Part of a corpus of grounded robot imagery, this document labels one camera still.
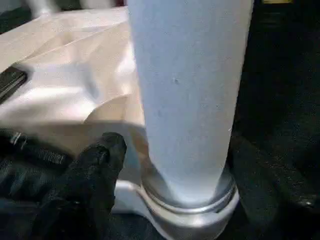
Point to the black work mat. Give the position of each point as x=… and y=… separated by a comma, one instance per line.
x=287, y=87

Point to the white plastic table top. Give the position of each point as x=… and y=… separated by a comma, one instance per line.
x=62, y=62

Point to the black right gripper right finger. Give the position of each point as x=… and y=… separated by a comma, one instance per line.
x=270, y=195

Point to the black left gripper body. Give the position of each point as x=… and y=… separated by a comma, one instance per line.
x=32, y=152

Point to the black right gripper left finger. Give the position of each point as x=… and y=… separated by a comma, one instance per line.
x=87, y=190

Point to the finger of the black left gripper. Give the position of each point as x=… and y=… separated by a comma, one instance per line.
x=11, y=82

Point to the white plastic table leg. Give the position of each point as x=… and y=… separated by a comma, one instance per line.
x=187, y=87
x=43, y=6

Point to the small yellow label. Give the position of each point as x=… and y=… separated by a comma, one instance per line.
x=277, y=1

